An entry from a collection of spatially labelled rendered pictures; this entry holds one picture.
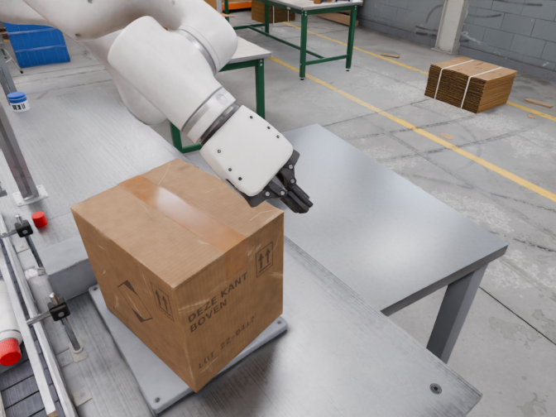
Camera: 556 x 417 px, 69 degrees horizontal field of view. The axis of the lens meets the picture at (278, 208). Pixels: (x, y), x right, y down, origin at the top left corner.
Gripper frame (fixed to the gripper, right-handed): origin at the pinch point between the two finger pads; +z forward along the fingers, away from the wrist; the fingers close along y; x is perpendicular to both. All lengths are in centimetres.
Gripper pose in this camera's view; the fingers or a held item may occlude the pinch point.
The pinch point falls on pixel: (297, 200)
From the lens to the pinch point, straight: 59.3
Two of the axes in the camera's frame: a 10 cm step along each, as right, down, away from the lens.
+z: 7.2, 6.7, 1.9
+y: -6.2, 7.4, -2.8
